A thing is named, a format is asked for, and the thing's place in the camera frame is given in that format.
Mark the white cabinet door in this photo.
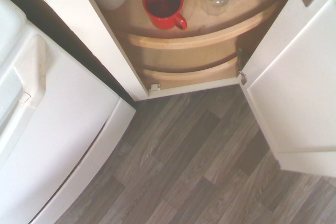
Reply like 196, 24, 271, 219
237, 0, 336, 179

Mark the empty wooden round shelf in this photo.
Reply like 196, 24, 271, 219
136, 56, 239, 90

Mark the wooden round shelf with cups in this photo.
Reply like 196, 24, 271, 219
86, 0, 295, 51

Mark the red ceramic mug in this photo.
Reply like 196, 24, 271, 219
142, 0, 188, 30

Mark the white electric stove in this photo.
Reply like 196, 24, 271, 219
0, 0, 137, 224

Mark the white corner cabinet frame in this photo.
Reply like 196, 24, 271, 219
20, 0, 299, 102

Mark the white oven door handle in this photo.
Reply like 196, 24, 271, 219
14, 34, 48, 109

